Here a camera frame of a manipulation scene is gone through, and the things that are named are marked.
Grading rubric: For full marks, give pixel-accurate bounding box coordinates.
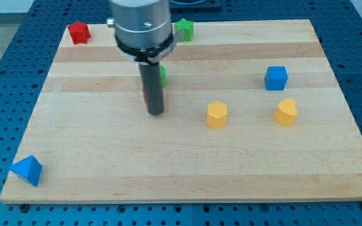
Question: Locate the blue cube block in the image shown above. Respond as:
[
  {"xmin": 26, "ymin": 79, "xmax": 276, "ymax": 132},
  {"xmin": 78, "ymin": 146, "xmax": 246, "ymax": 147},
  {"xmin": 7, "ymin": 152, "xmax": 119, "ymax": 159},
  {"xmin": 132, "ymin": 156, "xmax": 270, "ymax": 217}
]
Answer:
[{"xmin": 264, "ymin": 66, "xmax": 288, "ymax": 90}]

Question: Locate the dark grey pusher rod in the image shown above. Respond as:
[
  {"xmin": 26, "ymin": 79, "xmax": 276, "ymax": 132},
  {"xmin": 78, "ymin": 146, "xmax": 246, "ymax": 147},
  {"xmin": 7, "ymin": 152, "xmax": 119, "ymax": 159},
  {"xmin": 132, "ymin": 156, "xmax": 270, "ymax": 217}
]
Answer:
[{"xmin": 139, "ymin": 63, "xmax": 165, "ymax": 116}]

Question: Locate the green round block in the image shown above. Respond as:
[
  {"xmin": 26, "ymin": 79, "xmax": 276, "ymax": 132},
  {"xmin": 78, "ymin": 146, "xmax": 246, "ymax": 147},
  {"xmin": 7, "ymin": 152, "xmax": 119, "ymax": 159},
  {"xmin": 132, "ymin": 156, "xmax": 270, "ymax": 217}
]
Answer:
[{"xmin": 160, "ymin": 65, "xmax": 167, "ymax": 87}]

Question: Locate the green star block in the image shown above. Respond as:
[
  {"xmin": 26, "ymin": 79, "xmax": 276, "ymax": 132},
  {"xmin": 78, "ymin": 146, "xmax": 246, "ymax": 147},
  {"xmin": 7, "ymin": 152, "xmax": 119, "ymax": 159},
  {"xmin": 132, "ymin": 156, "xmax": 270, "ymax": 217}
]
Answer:
[{"xmin": 173, "ymin": 18, "xmax": 194, "ymax": 42}]

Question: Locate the red star block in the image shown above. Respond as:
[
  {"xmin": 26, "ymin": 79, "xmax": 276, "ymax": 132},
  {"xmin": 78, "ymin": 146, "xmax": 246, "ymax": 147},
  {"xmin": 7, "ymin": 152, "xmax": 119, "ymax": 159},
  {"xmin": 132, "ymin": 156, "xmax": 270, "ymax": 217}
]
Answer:
[{"xmin": 67, "ymin": 21, "xmax": 91, "ymax": 45}]

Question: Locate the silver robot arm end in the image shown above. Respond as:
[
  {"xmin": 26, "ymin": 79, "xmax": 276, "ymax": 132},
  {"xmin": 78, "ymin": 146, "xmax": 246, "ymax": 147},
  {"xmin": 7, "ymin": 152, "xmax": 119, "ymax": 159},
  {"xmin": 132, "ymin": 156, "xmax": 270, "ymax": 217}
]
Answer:
[{"xmin": 107, "ymin": 0, "xmax": 185, "ymax": 65}]

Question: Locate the wooden board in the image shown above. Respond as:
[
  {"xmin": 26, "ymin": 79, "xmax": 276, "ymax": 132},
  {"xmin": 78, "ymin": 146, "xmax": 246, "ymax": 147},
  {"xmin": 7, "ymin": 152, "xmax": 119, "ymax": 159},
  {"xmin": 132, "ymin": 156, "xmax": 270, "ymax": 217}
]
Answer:
[{"xmin": 0, "ymin": 19, "xmax": 362, "ymax": 204}]

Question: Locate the red circle block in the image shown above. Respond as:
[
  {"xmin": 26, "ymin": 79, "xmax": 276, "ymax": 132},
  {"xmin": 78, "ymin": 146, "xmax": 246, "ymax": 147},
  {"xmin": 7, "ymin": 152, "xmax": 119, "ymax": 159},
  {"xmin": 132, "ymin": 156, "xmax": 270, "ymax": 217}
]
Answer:
[{"xmin": 141, "ymin": 87, "xmax": 146, "ymax": 105}]

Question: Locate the blue triangle block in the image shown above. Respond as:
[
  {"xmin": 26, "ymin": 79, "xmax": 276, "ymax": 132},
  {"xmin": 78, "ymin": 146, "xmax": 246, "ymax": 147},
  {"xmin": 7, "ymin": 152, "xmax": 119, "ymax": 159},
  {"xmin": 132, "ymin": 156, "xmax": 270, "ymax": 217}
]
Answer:
[{"xmin": 9, "ymin": 155, "xmax": 42, "ymax": 186}]

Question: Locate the yellow heart block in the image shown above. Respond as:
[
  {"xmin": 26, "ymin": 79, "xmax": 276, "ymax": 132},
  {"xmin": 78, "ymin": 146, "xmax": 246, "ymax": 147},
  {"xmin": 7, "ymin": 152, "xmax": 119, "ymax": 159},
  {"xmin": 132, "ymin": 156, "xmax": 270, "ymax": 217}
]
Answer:
[{"xmin": 273, "ymin": 99, "xmax": 298, "ymax": 126}]

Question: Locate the yellow hexagon block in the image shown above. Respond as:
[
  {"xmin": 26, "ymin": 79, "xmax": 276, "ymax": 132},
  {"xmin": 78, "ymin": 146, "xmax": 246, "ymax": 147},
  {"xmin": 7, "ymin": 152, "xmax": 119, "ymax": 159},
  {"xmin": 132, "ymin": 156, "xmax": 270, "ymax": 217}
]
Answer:
[{"xmin": 206, "ymin": 101, "xmax": 228, "ymax": 129}]

